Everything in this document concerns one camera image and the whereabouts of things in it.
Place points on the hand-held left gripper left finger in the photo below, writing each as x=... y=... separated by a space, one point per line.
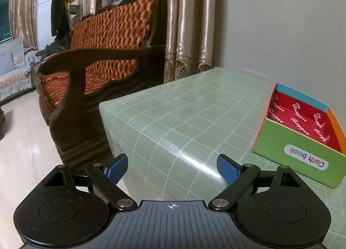
x=119 y=167

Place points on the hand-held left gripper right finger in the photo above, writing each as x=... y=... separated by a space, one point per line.
x=228 y=168

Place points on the colourful cardboard box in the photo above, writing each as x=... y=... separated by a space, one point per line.
x=297 y=154

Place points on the green checked tablecloth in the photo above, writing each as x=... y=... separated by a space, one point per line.
x=189 y=108

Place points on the dark wooden sofa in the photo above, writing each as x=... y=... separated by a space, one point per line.
x=75 y=58

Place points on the dark cloth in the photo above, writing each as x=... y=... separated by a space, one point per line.
x=56 y=47

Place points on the orange woven sofa cushion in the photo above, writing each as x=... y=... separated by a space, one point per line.
x=116 y=27

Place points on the grey covered sofa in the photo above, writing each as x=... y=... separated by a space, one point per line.
x=13 y=70

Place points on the beige satin curtain with lace hem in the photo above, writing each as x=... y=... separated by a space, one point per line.
x=189 y=21

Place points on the black coat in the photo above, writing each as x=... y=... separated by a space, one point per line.
x=58 y=13

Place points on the white refrigerator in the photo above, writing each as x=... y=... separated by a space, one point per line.
x=43 y=16

